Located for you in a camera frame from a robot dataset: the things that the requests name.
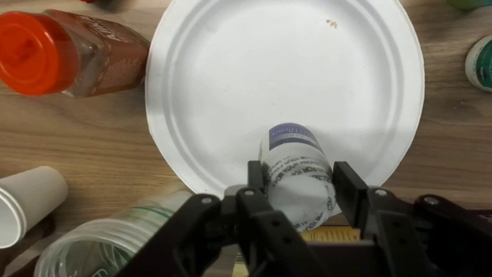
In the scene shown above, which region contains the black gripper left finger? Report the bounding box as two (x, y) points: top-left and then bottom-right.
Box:
(117, 159), (329, 277)

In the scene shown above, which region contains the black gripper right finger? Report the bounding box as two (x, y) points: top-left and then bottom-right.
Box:
(332, 160), (492, 277)

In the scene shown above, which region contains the clear plastic cup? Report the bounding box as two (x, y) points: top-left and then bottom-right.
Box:
(33, 217), (156, 277)
(33, 190), (199, 277)

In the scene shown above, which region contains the white pill bottle green label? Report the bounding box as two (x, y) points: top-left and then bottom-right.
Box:
(465, 34), (492, 94)

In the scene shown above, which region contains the spice bottle orange lid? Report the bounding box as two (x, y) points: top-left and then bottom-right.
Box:
(0, 8), (151, 99)

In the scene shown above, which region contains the white paper plate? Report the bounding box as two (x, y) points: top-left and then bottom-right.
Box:
(143, 0), (426, 199)

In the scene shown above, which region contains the small white paper cup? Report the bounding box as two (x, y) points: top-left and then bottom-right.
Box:
(0, 165), (70, 251)

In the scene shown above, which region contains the open yellow tea box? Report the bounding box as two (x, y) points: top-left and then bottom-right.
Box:
(233, 225), (360, 277)

